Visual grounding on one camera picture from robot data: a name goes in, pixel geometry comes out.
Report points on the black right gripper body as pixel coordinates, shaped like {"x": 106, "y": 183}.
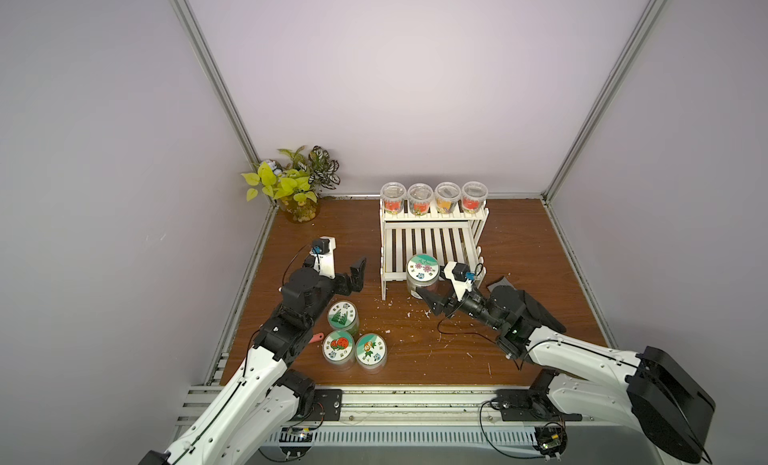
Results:
{"x": 451, "y": 304}

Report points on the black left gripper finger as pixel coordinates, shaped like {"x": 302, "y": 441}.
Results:
{"x": 347, "y": 283}
{"x": 357, "y": 274}

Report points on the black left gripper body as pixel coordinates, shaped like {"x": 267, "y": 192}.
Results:
{"x": 323, "y": 291}

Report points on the jar with tree lid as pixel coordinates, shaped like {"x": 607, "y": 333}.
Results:
{"x": 344, "y": 316}

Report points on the jar with strawberry lid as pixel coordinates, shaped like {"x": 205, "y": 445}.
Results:
{"x": 338, "y": 350}

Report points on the jar with orange flower lid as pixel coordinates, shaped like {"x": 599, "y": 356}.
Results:
{"x": 371, "y": 352}

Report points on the clear container red seeds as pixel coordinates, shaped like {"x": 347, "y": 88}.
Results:
{"x": 392, "y": 197}

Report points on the clear seed container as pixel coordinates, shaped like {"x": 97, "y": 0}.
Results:
{"x": 447, "y": 195}
{"x": 420, "y": 196}
{"x": 474, "y": 196}

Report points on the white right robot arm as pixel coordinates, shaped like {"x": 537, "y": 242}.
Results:
{"x": 648, "y": 391}

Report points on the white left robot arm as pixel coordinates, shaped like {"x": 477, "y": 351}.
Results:
{"x": 265, "y": 393}

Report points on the white wooden slatted shelf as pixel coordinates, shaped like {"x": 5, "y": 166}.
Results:
{"x": 452, "y": 237}

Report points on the black blue garden glove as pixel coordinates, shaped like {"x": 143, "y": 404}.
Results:
{"x": 502, "y": 282}

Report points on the green potted plant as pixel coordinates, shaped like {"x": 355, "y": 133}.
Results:
{"x": 294, "y": 187}

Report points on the right controller board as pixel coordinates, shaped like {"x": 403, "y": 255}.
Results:
{"x": 551, "y": 440}

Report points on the controller board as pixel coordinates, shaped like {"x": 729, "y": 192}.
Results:
{"x": 551, "y": 440}
{"x": 294, "y": 443}

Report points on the left controller board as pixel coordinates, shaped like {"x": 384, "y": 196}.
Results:
{"x": 294, "y": 443}

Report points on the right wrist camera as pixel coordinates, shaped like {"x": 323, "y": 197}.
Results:
{"x": 462, "y": 278}

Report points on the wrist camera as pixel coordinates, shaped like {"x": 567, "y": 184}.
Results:
{"x": 462, "y": 278}
{"x": 321, "y": 257}

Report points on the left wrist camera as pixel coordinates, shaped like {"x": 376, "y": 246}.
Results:
{"x": 321, "y": 257}

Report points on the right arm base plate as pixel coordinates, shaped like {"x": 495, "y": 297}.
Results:
{"x": 529, "y": 405}

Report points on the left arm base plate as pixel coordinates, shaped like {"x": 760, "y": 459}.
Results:
{"x": 320, "y": 405}

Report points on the aluminium front rail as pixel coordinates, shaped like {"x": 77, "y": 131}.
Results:
{"x": 418, "y": 405}

